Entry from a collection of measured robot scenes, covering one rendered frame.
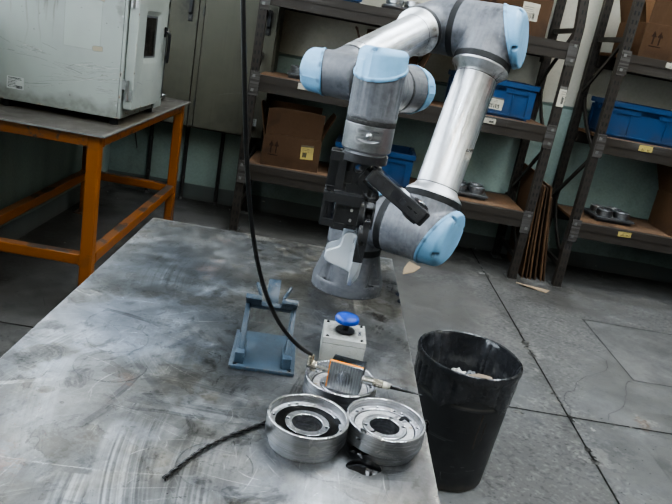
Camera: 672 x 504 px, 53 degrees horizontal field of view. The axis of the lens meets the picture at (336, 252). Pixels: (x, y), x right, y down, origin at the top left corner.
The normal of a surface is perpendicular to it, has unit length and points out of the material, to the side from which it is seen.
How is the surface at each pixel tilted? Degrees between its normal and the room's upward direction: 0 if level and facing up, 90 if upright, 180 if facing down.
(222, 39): 90
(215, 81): 90
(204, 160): 90
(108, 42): 90
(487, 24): 68
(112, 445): 0
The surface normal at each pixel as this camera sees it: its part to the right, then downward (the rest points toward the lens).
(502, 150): -0.02, 0.30
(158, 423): 0.18, -0.94
